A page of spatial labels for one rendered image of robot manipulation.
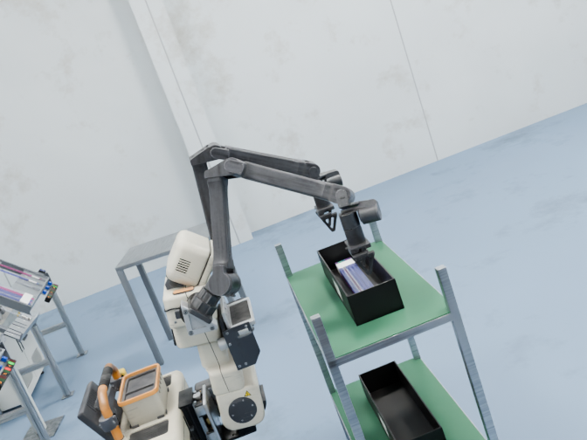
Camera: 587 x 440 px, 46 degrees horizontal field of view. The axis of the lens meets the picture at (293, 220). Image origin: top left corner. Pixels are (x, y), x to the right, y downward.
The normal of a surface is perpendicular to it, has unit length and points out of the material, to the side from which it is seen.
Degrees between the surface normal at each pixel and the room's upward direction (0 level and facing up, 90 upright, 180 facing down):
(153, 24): 90
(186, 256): 90
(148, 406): 92
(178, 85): 90
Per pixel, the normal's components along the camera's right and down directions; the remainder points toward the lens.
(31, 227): 0.17, 0.22
